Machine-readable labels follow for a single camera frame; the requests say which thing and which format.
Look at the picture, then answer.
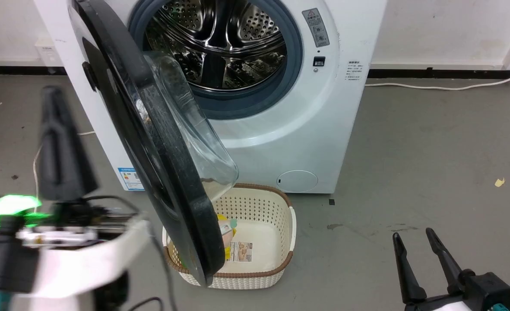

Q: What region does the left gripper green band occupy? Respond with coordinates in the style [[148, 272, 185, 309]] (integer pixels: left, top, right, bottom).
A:
[[0, 85, 137, 248]]

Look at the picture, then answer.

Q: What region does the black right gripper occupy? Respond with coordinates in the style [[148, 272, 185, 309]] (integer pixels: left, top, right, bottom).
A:
[[392, 228, 510, 311]]

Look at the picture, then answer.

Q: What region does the black round glass washer door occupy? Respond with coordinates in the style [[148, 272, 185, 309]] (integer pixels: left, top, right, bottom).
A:
[[67, 0, 239, 288]]

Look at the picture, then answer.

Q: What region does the white front-load washing machine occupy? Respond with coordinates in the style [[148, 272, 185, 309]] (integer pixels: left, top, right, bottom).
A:
[[34, 0, 387, 194]]

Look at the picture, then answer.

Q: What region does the blue energy label sticker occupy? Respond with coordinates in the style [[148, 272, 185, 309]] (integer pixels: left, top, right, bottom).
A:
[[117, 166, 146, 192]]

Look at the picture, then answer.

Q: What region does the cream perforated laundry basket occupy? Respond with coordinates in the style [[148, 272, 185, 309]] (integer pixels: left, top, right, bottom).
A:
[[162, 183, 298, 290]]

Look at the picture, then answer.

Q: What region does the small orange pink box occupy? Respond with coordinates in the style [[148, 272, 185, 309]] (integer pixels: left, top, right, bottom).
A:
[[218, 220, 237, 260]]

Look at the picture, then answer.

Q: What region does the printed paper label card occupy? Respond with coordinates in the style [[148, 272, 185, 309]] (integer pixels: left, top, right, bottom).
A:
[[230, 241, 256, 263]]

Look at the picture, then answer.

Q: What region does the thin white floor cable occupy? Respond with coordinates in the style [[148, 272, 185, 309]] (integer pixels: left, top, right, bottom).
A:
[[32, 130, 96, 203]]

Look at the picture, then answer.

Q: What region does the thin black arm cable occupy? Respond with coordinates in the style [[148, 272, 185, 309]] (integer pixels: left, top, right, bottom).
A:
[[82, 194, 178, 311]]

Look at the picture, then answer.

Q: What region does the white power cable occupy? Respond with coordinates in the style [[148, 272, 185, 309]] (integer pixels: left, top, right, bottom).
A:
[[364, 70, 510, 92]]

